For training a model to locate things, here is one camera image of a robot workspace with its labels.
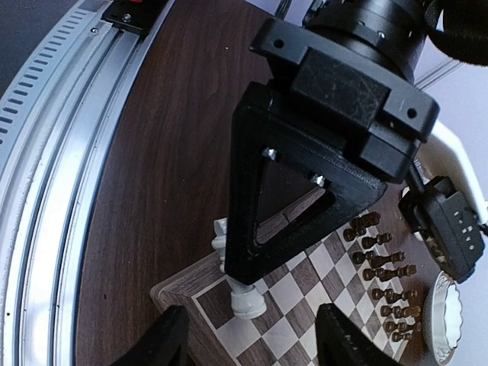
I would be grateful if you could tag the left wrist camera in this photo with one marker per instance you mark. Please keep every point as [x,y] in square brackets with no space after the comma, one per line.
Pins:
[448,212]

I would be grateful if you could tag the white scalloped bowl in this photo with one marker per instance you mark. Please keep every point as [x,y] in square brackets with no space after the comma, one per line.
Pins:
[452,316]

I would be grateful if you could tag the wooden chess board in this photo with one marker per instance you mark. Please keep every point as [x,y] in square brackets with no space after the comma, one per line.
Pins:
[285,333]

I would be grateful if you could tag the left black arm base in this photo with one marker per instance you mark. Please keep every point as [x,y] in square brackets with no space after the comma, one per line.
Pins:
[135,16]

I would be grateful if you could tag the white chess knight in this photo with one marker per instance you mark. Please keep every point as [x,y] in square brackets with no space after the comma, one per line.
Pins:
[219,241]

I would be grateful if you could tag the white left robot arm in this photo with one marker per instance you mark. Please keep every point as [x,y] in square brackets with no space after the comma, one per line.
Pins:
[265,128]

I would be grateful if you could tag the front aluminium rail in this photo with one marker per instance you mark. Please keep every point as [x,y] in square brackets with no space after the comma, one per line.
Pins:
[58,118]

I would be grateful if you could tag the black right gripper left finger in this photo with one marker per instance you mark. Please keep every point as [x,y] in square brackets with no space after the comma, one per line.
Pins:
[166,341]

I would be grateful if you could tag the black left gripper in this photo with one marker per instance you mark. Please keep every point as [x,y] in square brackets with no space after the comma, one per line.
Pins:
[382,118]

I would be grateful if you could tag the white chess bishop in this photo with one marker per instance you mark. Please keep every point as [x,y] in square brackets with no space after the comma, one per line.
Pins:
[246,301]

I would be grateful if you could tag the black chess piece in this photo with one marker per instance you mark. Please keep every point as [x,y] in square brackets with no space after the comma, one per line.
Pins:
[385,275]
[376,260]

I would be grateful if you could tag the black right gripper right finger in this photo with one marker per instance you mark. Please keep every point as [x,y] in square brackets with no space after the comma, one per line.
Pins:
[340,342]

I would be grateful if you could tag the patterned brown rim plate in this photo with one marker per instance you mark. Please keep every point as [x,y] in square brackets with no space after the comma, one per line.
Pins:
[432,320]

